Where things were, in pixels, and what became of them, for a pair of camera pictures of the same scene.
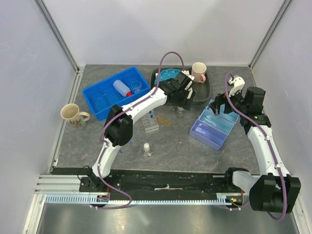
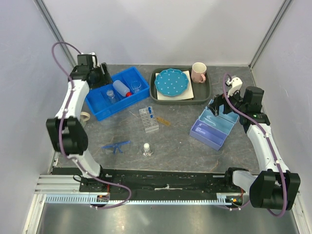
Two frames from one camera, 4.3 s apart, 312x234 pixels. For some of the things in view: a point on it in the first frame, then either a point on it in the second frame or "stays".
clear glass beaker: x=136 y=86 stays
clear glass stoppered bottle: x=180 y=109 -> x=110 y=93
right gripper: x=219 y=99 stays
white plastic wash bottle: x=122 y=88 stays
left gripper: x=187 y=103 -> x=106 y=79
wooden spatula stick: x=161 y=120 stays
